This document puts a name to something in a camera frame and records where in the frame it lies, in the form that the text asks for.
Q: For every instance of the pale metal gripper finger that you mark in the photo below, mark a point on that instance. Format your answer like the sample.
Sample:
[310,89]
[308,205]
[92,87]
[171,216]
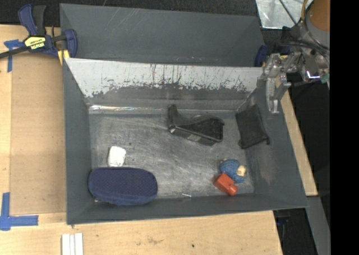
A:
[268,91]
[277,94]

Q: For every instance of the black flat pouch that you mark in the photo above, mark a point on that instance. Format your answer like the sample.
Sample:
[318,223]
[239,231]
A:
[251,127]

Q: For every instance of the black stapler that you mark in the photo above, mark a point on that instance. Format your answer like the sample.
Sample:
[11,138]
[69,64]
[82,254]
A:
[196,129]

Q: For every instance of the blue toy figure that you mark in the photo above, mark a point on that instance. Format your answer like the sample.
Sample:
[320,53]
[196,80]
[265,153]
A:
[231,167]

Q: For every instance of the red plastic block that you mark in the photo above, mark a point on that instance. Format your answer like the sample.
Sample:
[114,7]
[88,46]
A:
[224,183]

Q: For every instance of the grey metal bin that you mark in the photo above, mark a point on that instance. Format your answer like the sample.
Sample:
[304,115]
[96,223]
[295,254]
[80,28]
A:
[174,147]

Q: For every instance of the small thin metal pin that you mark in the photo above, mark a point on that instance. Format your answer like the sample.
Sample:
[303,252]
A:
[182,194]

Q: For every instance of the white crumpled lump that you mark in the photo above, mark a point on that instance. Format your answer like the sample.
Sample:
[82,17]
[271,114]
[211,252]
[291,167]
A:
[116,156]

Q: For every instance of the dark blue oval case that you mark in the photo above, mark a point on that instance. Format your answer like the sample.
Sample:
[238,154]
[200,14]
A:
[122,185]

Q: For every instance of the pale wood flat board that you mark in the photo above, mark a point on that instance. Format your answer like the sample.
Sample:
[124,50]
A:
[36,136]

